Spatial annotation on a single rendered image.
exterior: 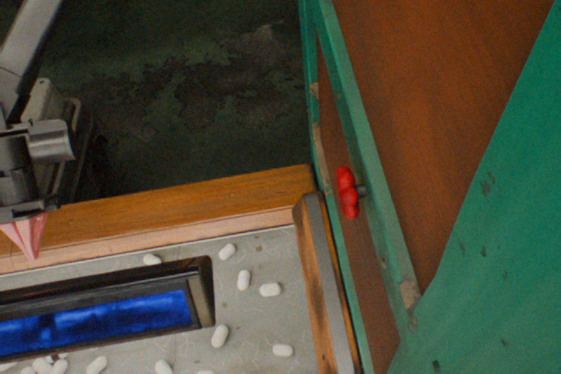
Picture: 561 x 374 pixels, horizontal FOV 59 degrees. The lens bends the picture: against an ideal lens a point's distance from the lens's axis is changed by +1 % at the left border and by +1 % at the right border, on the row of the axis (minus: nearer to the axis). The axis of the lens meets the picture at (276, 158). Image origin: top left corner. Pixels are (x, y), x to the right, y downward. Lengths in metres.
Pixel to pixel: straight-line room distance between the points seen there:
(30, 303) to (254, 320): 0.42
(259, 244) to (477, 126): 0.76
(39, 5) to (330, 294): 0.62
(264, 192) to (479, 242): 0.79
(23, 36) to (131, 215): 0.37
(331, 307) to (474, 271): 0.57
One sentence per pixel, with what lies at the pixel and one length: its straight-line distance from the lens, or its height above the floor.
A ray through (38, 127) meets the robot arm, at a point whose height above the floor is 1.00.
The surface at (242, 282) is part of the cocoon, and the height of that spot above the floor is 0.76.
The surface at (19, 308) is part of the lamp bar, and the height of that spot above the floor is 1.11.
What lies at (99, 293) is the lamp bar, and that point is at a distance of 0.55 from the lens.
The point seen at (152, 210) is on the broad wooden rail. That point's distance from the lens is 0.98.
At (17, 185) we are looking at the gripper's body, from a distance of 0.88.
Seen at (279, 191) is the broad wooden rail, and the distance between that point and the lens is 0.95.
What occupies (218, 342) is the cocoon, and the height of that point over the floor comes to 0.76.
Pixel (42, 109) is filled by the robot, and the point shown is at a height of 0.47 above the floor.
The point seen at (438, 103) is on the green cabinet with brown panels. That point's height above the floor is 1.41.
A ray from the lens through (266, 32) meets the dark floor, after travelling 2.36.
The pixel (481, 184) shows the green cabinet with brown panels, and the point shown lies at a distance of 0.16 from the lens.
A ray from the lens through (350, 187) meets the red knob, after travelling 0.38.
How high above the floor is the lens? 1.59
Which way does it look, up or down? 57 degrees down
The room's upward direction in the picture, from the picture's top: 11 degrees counter-clockwise
